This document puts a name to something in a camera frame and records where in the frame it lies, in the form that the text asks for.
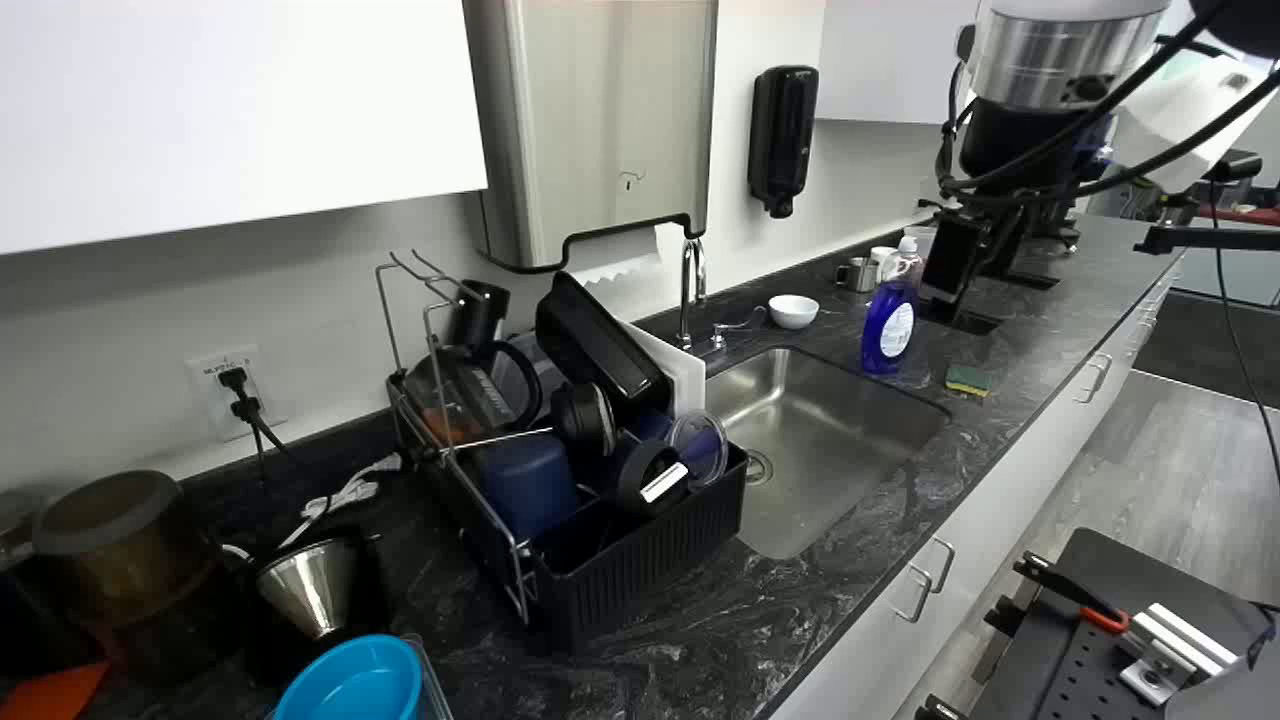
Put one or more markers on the brown lidded pot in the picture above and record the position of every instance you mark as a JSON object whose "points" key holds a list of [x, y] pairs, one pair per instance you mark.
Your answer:
{"points": [[113, 544]]}

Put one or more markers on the white paper towel sheet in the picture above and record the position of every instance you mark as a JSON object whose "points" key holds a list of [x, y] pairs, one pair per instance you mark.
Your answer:
{"points": [[612, 255]]}

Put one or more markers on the clear glass bowl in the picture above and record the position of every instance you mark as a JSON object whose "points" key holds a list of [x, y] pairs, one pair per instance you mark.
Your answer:
{"points": [[700, 446]]}

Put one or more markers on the dark blue cup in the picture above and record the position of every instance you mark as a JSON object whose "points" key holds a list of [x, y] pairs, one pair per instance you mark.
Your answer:
{"points": [[526, 487]]}

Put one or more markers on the white mug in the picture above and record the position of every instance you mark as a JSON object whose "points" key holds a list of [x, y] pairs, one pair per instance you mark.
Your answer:
{"points": [[887, 261]]}

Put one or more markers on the black tumbler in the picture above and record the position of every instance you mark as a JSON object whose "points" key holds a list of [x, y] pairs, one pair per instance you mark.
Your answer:
{"points": [[475, 319]]}

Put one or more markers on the black wall soap dispenser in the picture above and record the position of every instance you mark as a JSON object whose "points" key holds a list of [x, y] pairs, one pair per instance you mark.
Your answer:
{"points": [[783, 135]]}

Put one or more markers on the white upper cabinet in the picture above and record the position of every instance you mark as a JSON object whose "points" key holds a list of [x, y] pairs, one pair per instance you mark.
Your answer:
{"points": [[895, 61], [200, 107]]}

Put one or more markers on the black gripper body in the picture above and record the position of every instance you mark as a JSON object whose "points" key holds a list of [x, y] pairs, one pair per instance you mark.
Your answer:
{"points": [[1032, 160]]}

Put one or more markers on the white wall outlet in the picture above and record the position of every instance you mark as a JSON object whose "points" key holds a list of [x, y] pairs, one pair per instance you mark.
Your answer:
{"points": [[225, 381]]}

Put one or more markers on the black lid with white label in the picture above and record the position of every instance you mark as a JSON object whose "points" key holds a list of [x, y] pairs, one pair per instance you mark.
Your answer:
{"points": [[655, 474]]}

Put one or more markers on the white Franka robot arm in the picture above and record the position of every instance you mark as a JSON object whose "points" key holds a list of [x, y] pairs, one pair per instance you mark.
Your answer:
{"points": [[1184, 112]]}

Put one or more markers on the steel paper towel dispenser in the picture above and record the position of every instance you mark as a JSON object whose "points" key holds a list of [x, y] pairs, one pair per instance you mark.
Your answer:
{"points": [[587, 120]]}

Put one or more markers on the small white bowl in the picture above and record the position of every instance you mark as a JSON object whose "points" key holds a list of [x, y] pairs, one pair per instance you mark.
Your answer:
{"points": [[794, 310]]}

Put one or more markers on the green yellow sponge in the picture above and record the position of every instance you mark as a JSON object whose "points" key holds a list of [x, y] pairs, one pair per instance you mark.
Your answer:
{"points": [[967, 386]]}

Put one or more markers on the white plastic utensil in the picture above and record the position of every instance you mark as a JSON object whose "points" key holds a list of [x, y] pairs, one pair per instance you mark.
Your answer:
{"points": [[335, 500]]}

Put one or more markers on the white cutting board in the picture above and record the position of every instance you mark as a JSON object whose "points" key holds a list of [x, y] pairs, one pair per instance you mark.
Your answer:
{"points": [[673, 381]]}

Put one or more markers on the orange flat item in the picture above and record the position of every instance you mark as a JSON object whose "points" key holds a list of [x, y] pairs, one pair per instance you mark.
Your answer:
{"points": [[44, 693]]}

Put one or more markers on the stainless steel sink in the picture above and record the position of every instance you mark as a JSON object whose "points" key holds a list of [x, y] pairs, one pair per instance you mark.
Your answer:
{"points": [[814, 441]]}

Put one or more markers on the black plastic dish rack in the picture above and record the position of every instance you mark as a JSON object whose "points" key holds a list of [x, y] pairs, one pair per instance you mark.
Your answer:
{"points": [[640, 560]]}

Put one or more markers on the light blue bowl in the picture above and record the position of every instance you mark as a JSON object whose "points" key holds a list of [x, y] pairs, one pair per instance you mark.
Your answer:
{"points": [[352, 681]]}

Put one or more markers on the chrome faucet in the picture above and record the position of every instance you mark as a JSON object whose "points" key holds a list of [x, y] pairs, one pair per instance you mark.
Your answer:
{"points": [[690, 287]]}

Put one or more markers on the black round lid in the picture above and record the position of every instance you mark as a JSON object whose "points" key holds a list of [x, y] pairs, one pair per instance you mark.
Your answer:
{"points": [[587, 417]]}

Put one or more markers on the clear pitcher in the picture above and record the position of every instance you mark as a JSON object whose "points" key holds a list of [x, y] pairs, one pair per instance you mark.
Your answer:
{"points": [[463, 395]]}

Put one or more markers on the steel cone funnel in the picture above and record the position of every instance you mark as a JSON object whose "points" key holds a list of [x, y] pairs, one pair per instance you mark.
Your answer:
{"points": [[309, 587]]}

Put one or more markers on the white base cabinet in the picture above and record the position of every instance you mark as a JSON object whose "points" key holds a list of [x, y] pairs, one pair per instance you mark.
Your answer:
{"points": [[1014, 506]]}

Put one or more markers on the black tool cart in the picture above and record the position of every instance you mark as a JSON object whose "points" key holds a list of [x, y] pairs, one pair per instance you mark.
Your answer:
{"points": [[1135, 640]]}

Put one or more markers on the blue dish soap bottle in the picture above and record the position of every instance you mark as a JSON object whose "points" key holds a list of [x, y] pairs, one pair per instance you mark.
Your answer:
{"points": [[891, 324]]}

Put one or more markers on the small steel cup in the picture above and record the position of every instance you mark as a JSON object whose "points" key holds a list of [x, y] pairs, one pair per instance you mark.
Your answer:
{"points": [[861, 274]]}

